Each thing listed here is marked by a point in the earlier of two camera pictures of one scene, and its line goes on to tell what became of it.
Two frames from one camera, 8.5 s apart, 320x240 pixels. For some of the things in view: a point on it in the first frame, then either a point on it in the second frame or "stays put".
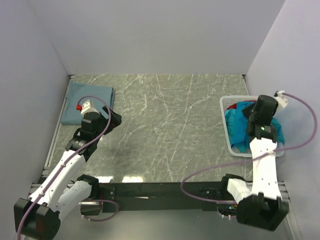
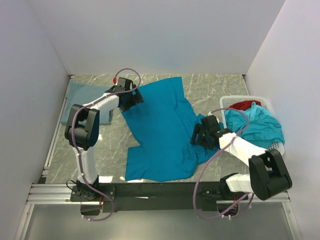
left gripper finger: x=115 y=119 → x=132 y=98
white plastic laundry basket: x=225 y=101 stays put
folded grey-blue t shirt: x=75 y=91 stays put
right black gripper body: x=249 y=111 → x=200 y=136
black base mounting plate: x=161 y=197 stays put
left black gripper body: x=112 y=117 → x=133 y=99
